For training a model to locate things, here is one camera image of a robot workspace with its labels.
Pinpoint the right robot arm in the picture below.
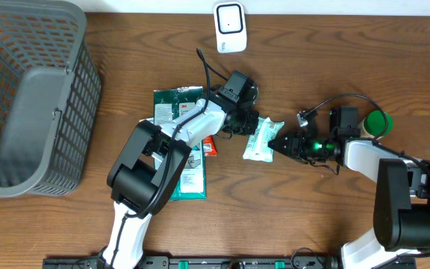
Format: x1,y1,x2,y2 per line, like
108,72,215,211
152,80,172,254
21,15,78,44
268,107,430,268

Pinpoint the red snack bag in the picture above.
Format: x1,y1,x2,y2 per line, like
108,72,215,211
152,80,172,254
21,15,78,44
202,136,218,156

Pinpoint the white barcode scanner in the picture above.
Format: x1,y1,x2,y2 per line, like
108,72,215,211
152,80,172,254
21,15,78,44
214,1,247,54

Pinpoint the light green wrapper packet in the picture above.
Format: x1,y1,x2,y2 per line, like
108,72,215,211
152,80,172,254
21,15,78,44
243,117,285,163

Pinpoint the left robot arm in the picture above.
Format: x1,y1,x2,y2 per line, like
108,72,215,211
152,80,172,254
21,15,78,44
98,71,259,268

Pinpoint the green 3M gloves package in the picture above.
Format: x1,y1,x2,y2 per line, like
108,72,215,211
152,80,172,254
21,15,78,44
148,86,207,201

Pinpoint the green lid jar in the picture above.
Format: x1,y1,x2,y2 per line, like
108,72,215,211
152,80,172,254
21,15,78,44
358,111,393,139

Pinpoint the grey plastic mesh basket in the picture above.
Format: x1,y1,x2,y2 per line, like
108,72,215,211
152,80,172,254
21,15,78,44
0,1,102,197

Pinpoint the orange Kleenex tissue pack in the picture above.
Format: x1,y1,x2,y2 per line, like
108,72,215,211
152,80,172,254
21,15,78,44
139,117,154,124

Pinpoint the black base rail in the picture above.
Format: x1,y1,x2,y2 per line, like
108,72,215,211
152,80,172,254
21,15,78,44
42,255,418,269

